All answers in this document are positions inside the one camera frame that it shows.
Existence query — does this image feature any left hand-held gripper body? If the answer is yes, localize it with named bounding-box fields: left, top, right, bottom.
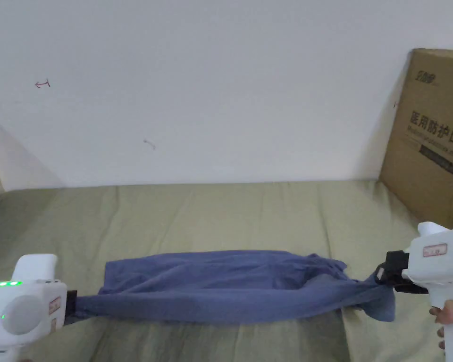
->
left=0, top=254, right=78, bottom=362

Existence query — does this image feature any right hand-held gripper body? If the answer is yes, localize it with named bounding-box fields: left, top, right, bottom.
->
left=374, top=222, right=453, bottom=362

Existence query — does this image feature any dark blue shirt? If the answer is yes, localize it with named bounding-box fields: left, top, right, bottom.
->
left=65, top=252, right=397, bottom=327

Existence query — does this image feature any person's right hand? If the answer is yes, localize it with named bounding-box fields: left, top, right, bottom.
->
left=428, top=299, right=453, bottom=349

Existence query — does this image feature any brown cardboard carton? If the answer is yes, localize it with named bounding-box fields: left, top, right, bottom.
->
left=377, top=48, right=453, bottom=229

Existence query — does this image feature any bed with pale green sheet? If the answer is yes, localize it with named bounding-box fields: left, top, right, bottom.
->
left=0, top=179, right=453, bottom=362

